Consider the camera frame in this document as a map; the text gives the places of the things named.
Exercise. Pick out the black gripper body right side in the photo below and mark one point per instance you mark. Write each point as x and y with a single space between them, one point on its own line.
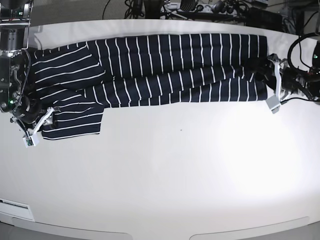
26 114

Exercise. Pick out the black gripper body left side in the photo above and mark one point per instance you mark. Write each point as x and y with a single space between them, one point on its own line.
287 80

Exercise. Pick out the navy white striped T-shirt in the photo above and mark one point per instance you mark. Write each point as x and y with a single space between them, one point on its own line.
85 78

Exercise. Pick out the black equipment box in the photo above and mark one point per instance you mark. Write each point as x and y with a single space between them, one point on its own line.
258 18

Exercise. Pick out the white label sticker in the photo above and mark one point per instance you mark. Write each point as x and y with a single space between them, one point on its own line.
16 210

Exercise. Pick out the white power strip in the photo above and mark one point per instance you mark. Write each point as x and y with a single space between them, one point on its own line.
218 9

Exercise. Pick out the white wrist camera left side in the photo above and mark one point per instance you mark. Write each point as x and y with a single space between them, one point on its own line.
274 104

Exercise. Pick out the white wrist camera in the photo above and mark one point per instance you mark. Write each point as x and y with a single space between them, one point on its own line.
274 104
31 140

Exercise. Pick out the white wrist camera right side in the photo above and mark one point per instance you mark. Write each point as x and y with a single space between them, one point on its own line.
31 140

